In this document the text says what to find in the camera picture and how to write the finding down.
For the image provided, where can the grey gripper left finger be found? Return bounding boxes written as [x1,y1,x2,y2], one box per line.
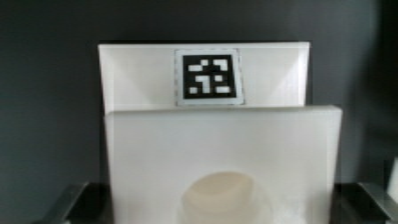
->
[31,183,88,224]

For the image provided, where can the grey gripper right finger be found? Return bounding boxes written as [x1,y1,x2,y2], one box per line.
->
[333,183,398,224]

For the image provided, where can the white lamp base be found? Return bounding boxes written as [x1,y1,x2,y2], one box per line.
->
[97,42,342,224]

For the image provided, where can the white lamp bulb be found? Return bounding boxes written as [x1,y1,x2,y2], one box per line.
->
[387,157,398,200]

